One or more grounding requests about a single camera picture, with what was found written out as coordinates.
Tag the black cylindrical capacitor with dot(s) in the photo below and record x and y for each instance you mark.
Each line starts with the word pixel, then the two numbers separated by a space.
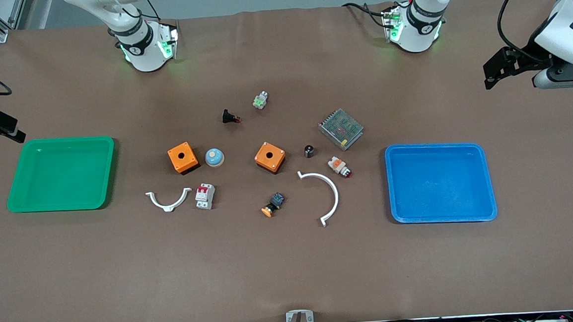
pixel 309 151

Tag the white red circuit breaker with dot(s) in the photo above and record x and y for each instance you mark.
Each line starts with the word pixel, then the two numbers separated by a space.
pixel 205 197

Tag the large white curved bracket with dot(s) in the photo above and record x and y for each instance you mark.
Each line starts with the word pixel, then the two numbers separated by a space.
pixel 335 190

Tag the orange button enclosure box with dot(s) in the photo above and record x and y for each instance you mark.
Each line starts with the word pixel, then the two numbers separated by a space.
pixel 189 162
pixel 276 161

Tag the small white curved bracket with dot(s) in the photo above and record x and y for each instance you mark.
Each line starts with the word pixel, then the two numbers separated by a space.
pixel 170 207

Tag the blue dome button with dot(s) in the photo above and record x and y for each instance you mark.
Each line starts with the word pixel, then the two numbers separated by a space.
pixel 214 157

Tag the grey metal clamp bracket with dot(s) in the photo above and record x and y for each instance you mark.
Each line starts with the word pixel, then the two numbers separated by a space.
pixel 291 317

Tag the green plastic tray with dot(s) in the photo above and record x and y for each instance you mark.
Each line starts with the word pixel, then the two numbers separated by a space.
pixel 58 175

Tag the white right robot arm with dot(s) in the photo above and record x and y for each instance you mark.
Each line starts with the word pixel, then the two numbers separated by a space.
pixel 143 50

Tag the white orange indicator light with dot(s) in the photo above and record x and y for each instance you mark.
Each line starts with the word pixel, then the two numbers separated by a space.
pixel 337 166

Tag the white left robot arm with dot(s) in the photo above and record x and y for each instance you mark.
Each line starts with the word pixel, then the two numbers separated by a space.
pixel 415 31

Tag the metal mesh power supply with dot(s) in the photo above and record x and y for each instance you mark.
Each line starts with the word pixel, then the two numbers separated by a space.
pixel 342 129

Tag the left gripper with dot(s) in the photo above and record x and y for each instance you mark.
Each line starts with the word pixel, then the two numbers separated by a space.
pixel 520 61

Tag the black red switch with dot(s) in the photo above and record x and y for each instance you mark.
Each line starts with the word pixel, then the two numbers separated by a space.
pixel 228 116

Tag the orange mushroom push button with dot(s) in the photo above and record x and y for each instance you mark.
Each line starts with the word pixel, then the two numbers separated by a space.
pixel 274 203

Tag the green white push button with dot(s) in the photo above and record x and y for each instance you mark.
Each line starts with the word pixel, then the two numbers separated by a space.
pixel 260 101

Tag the brown table mat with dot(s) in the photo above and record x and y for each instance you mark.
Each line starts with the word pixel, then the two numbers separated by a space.
pixel 293 270

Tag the blue plastic tray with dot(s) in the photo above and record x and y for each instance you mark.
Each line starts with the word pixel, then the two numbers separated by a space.
pixel 437 181

